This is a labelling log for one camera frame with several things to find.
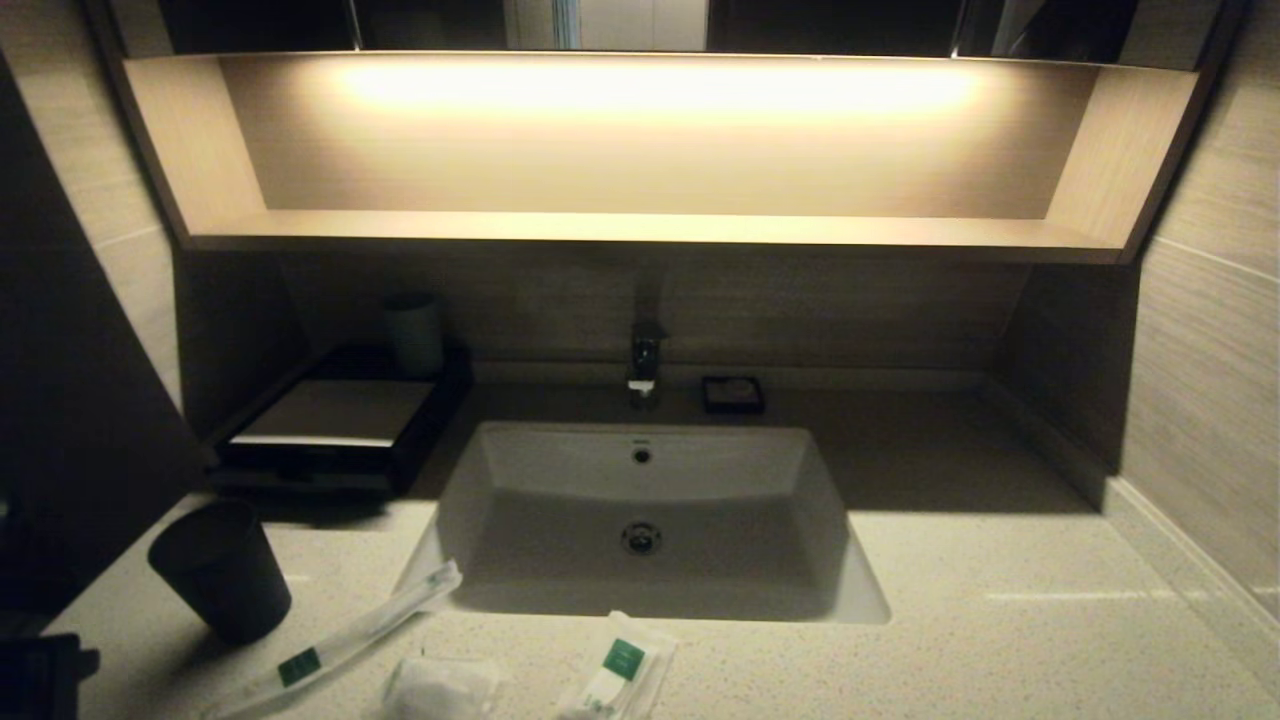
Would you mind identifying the dark grey tumbler cup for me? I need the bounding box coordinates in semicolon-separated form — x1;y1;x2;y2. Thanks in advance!
147;498;293;646

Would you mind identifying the black amenity tray box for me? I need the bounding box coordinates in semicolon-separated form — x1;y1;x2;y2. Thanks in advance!
205;343;476;496

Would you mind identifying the long white toothbrush packet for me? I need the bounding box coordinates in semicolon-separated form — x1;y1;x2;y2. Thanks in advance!
200;558;464;720

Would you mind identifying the crumpled white shower cap packet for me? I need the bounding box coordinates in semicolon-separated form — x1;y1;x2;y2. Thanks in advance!
382;652;501;720

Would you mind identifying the light grey tumbler cup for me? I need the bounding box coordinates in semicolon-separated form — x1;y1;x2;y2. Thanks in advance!
383;291;446;379

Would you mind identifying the white comb packet green label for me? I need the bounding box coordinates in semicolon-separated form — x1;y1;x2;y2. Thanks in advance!
555;610;679;720

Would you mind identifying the white ceramic sink basin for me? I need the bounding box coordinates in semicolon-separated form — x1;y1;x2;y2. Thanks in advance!
392;420;893;626

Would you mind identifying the chrome faucet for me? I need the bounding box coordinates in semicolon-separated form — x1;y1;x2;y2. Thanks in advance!
627;318;669;406

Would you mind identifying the black soap dish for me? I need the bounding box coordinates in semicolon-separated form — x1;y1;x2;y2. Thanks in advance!
701;374;767;415

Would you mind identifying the warm shelf light strip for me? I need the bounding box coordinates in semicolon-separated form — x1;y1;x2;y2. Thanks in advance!
340;65;986;116

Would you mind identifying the wooden wall shelf niche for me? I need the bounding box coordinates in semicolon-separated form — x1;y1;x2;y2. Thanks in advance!
85;45;1246;266

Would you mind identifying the wall mirror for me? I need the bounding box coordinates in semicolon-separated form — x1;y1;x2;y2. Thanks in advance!
105;0;1226;71

